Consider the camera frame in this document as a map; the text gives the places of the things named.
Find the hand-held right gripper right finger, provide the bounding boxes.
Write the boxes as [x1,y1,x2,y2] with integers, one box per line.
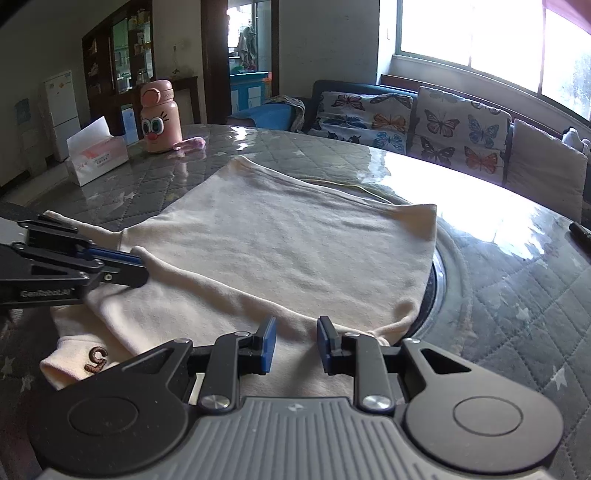
[317,315,477,414]

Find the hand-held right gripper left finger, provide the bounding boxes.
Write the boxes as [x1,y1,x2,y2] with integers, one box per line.
[104,316,278,414]

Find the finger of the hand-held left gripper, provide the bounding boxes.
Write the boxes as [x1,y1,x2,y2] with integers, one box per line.
[16,212,144,268]
[0,241,149,288]

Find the cream sweater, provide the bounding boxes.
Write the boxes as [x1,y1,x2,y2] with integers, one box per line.
[39,155,438,393]

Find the hanging clothes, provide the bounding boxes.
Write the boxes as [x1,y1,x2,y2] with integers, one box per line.
[235,25,259,70]

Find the white tissue box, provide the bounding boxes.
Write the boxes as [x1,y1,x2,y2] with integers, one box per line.
[66,116,130,186]

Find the round table turntable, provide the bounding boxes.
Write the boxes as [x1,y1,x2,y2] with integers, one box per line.
[323,182,472,342]

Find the pink cartoon-face bottle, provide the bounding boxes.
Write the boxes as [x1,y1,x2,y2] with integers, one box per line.
[140,79,182,154]

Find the white refrigerator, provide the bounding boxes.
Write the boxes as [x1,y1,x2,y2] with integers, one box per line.
[44,70,81,162]

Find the dark wooden side table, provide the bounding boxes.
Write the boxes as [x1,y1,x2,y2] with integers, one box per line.
[170,76,205,126]

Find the dark wooden display cabinet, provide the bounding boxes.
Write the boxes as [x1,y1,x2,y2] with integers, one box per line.
[82,0,155,139]

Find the blue blanket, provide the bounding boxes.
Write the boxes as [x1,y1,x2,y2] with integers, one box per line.
[231,104,296,132]

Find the blue and white cabinet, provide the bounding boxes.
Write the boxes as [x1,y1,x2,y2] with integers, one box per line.
[229,71,273,116]

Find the butterfly print cushion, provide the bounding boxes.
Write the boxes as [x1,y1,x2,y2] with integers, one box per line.
[310,91,414,155]
[409,87,512,183]

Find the grey crumpled cloth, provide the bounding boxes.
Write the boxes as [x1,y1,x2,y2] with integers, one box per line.
[270,95,306,133]

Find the dark blue sofa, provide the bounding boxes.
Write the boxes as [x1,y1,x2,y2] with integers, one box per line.
[228,79,591,222]

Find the plain beige cushion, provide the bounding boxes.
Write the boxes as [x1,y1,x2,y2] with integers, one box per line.
[505,119,589,222]

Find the black remote control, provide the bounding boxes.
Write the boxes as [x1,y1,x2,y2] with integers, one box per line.
[570,222,591,252]

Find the white plush toy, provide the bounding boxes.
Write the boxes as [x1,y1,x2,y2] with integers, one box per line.
[561,128,591,155]

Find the large window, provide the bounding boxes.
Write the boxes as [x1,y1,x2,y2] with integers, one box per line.
[399,0,591,116]

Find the pink window blind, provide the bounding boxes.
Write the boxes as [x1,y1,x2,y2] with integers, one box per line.
[542,0,591,33]

